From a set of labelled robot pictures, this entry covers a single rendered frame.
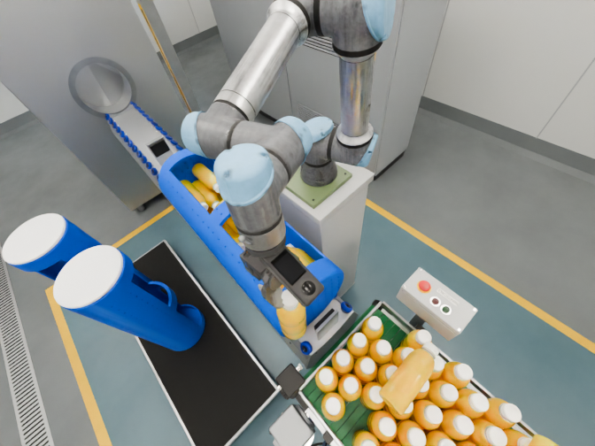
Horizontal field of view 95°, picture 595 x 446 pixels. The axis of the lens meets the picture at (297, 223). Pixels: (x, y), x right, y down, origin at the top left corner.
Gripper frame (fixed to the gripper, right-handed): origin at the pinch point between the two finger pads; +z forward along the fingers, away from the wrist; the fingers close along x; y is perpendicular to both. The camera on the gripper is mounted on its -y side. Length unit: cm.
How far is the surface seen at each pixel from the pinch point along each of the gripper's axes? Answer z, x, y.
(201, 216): 15, -7, 55
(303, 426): 57, 14, -9
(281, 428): 57, 19, -4
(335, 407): 32.9, 5.5, -16.2
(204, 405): 126, 45, 49
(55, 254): 35, 43, 115
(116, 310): 46, 38, 74
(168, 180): 12, -10, 83
